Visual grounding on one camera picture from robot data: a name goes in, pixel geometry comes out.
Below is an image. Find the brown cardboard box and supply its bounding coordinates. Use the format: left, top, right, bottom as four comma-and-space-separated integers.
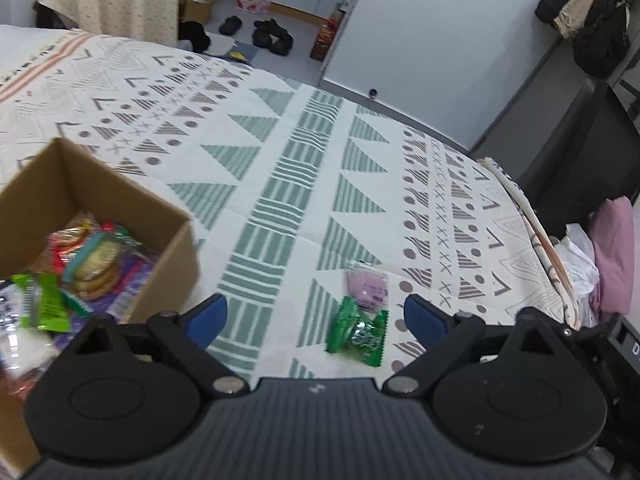
0, 137, 202, 476

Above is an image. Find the red snack packet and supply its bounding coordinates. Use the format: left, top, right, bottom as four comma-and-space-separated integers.
49, 242, 76, 271

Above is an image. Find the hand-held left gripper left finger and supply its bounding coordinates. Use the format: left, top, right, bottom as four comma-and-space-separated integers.
72, 294, 250, 397

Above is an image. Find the white box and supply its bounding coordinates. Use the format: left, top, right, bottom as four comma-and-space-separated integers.
207, 32, 236, 58

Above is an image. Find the dark green candy packet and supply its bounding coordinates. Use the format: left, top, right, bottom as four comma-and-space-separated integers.
325, 296, 390, 367

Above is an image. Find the grey flat sheet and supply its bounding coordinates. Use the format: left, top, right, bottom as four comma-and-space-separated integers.
227, 42, 258, 63

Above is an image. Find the white bed sheet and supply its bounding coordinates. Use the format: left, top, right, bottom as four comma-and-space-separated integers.
0, 24, 68, 61

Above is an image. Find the patterned printed blanket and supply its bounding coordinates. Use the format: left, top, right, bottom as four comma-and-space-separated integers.
0, 30, 581, 381

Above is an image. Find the dark grey headboard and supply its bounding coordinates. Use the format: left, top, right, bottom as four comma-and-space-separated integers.
510, 80, 640, 241

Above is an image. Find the pink pillow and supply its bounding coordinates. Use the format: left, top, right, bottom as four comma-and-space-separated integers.
587, 196, 636, 316

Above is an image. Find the red oil bottle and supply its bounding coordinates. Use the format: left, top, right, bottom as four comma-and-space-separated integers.
311, 5, 346, 61

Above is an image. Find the teal cookie packet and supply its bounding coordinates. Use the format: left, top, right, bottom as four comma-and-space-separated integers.
62, 230, 143, 303

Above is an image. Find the white snack packet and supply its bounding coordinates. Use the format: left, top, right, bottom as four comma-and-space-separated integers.
0, 282, 63, 386

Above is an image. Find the black shoe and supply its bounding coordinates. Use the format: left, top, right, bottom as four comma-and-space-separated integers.
252, 19, 281, 47
270, 30, 295, 57

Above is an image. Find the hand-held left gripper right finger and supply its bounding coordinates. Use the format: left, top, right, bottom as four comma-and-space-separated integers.
382, 294, 553, 397

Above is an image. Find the black bag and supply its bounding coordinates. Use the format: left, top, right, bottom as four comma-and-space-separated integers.
177, 20, 211, 53

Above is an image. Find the beige hanging garment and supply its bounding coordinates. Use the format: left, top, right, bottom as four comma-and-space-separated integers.
552, 0, 626, 41

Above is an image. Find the small cardboard box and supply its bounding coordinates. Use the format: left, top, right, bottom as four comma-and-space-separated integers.
180, 0, 218, 25

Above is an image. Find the purple snack packet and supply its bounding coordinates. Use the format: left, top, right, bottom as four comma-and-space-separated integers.
75, 252, 158, 321

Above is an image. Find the pink snack packet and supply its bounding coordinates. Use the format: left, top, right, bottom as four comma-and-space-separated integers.
345, 260, 390, 311

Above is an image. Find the white cloth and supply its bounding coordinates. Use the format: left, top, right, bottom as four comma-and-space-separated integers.
555, 222, 601, 321

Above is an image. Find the light green snack packet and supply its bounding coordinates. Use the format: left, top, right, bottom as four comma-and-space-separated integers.
10, 272, 71, 333

